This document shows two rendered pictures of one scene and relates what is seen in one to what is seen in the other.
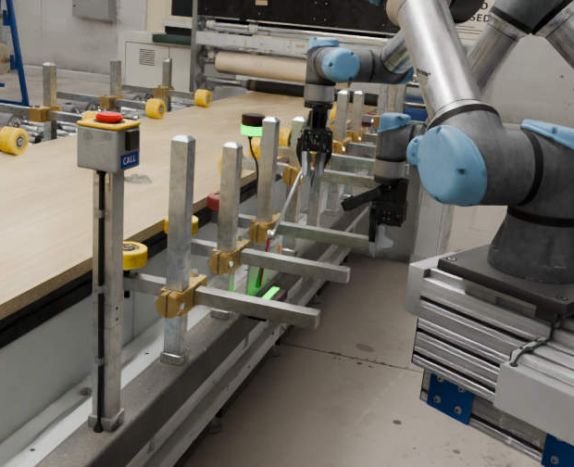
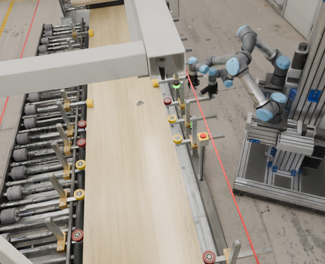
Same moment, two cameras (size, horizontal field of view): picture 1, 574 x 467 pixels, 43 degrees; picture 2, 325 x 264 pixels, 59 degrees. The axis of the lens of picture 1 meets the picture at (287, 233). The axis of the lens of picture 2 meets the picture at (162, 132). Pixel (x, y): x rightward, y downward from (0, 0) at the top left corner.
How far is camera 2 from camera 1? 1.69 m
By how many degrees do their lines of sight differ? 35
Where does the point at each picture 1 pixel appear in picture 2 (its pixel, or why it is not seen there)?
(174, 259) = (194, 139)
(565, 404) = (290, 147)
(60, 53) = not seen: outside the picture
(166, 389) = not seen: hidden behind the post
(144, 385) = (196, 164)
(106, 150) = (206, 142)
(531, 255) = (276, 120)
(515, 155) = (276, 109)
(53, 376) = not seen: hidden behind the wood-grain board
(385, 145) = (212, 78)
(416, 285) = (248, 125)
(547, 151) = (280, 105)
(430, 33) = (251, 85)
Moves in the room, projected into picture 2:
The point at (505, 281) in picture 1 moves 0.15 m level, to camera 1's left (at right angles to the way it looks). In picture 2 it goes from (273, 127) to (257, 133)
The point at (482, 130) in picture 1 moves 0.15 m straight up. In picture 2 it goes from (270, 107) to (274, 91)
